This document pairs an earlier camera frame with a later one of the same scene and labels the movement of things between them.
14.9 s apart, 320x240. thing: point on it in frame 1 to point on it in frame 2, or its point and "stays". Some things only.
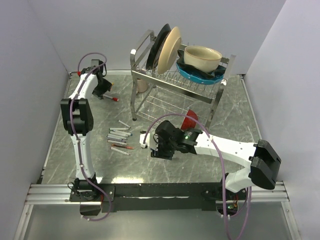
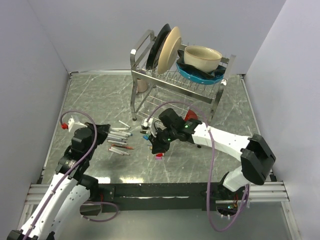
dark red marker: [123, 146] stays
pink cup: [142, 85] stays
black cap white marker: [124, 124] stays
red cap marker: [114, 99] to [118, 151]
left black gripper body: [102, 88] to [101, 136]
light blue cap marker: [121, 133] stays
